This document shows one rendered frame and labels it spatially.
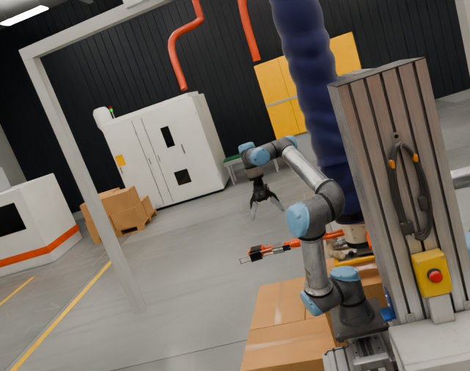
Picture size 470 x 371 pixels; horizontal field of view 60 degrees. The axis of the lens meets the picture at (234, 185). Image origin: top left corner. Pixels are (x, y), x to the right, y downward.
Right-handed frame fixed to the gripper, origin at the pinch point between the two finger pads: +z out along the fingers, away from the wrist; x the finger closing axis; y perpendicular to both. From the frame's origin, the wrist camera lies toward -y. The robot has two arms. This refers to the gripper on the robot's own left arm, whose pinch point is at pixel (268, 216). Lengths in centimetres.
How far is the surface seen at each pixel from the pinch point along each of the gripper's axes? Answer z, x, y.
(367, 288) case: 60, -35, 19
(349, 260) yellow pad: 45, -31, 26
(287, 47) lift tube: -70, -31, 31
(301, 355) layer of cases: 98, 11, 28
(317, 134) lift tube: -25, -33, 30
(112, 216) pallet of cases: 103, 393, 601
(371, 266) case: 58, -42, 38
